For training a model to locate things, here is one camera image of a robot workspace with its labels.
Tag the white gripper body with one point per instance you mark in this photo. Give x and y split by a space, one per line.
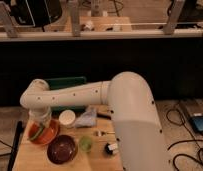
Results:
41 116

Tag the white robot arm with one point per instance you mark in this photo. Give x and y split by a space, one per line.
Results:
134 115

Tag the red orange bowl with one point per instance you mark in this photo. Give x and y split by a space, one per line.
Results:
47 135

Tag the dark maroon bowl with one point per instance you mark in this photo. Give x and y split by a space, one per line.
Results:
62 149

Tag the green plastic tray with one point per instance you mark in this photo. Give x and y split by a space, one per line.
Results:
66 82

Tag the grey blue cloth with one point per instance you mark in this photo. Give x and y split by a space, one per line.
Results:
87 119

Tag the small green cup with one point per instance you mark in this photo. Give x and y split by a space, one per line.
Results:
85 143

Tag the metal fork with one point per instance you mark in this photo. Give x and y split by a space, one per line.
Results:
102 133

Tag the blue device on floor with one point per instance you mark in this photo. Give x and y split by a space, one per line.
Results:
197 123

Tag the yellow handled knife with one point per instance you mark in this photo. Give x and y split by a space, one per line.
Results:
106 116

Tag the white handled black brush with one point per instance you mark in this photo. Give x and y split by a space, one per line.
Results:
111 149

